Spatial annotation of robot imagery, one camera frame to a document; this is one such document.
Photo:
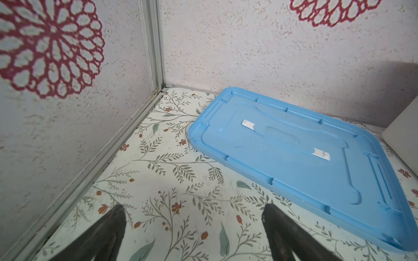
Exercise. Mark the white plastic storage bin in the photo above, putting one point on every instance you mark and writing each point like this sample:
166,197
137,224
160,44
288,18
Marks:
402,136

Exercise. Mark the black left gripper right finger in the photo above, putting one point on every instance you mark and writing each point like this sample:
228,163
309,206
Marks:
289,241

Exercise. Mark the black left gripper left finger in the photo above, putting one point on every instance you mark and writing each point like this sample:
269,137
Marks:
100,242

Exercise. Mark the blue plastic lid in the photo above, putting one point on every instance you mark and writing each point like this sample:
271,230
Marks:
333,169

